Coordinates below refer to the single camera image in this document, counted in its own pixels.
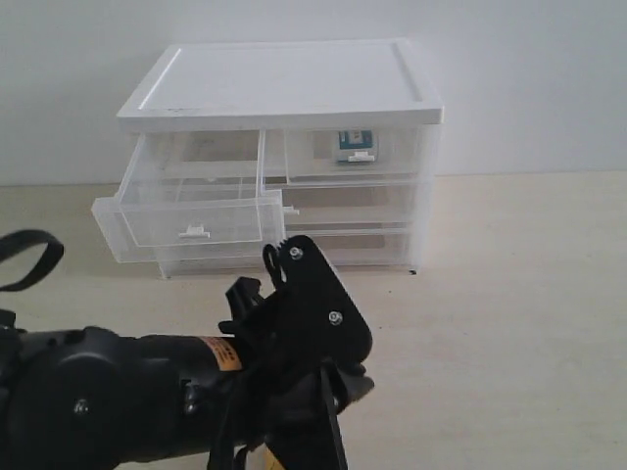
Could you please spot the white blue pill bottle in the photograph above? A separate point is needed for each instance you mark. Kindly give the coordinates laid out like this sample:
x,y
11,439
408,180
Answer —
x,y
356,147

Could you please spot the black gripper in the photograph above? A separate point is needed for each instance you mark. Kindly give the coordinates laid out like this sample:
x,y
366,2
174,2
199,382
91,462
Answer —
x,y
276,398

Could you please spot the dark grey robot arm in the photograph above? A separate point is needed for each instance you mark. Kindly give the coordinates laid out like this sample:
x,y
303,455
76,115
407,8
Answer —
x,y
92,399

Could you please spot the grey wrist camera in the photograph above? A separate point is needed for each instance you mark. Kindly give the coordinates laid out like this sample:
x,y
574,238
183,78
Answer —
x,y
315,318

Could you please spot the clear drawer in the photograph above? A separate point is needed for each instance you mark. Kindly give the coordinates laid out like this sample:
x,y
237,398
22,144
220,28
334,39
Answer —
x,y
330,206
192,195
309,156
366,249

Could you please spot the white plastic drawer cabinet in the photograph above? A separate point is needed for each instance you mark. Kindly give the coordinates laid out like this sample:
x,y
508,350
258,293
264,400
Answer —
x,y
281,87

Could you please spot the yellow sponge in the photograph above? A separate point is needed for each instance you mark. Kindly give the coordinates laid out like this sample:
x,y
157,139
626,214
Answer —
x,y
272,457

